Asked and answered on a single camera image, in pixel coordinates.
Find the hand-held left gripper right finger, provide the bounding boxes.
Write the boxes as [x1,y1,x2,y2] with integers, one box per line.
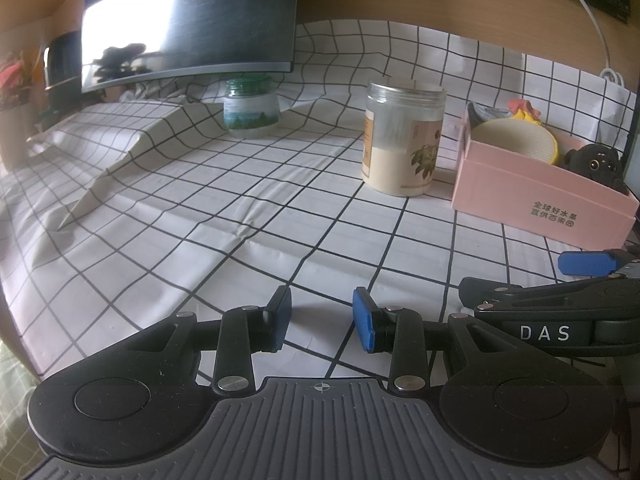
[352,287,521,393]

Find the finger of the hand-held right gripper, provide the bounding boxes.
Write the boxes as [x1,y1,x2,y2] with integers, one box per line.
[459,272,640,317]
[558,248,640,277]

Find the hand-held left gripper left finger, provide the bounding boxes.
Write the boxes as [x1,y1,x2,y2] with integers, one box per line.
[122,286,292,395]

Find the black plush cat toy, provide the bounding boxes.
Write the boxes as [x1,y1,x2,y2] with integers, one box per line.
[559,142,628,193]

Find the pink cardboard box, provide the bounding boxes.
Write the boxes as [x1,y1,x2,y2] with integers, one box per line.
[451,101,640,250]

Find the yellow round cushion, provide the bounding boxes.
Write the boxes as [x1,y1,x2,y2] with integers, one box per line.
[471,110,561,166]

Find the pink plush toy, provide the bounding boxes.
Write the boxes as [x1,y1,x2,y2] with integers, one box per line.
[506,98,542,117]

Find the grey cloth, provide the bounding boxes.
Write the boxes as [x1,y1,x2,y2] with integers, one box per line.
[467,101,513,126]

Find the white black checked tablecloth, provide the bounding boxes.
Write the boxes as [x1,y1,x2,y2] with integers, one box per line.
[0,19,640,381]

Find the clear jar with powder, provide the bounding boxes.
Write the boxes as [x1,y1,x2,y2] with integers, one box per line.
[361,78,447,197]

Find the green lid glass jar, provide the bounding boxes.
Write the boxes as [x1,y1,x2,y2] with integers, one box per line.
[222,75,280,139]

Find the green checked fabric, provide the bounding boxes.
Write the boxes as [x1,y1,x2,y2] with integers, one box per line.
[0,342,43,480]

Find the black computer monitor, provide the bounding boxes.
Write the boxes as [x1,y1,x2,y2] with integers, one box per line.
[80,0,302,94]

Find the black appliance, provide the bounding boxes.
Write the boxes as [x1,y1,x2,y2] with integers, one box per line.
[44,30,83,90]

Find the red flowers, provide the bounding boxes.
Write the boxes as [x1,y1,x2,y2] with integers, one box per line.
[0,50,36,111]

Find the white power cable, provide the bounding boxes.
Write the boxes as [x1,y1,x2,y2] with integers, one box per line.
[550,0,626,86]

